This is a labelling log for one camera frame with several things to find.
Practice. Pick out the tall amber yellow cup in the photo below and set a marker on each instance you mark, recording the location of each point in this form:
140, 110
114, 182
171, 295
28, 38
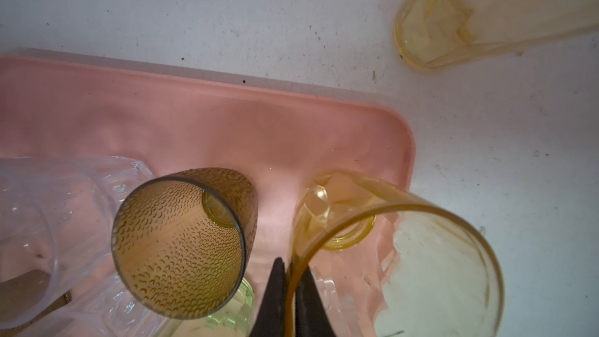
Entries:
436, 33

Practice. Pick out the short yellow cup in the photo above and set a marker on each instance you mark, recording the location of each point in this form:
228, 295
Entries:
447, 280

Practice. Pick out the short bright green cup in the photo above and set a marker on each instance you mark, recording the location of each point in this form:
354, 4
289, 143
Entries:
233, 319

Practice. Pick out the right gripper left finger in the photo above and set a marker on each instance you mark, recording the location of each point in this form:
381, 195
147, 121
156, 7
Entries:
270, 320

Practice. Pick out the brown dimpled cup front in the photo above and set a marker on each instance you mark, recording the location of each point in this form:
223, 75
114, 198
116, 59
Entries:
20, 294

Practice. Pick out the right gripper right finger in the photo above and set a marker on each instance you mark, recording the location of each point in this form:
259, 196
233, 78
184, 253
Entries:
311, 319

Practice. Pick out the clear faceted cup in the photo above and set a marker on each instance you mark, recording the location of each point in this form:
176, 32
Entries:
57, 216
107, 309

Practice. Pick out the pink plastic tray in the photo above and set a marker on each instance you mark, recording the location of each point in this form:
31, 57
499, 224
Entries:
172, 123

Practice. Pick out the brown dimpled cup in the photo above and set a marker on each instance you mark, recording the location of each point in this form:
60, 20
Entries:
20, 294
181, 243

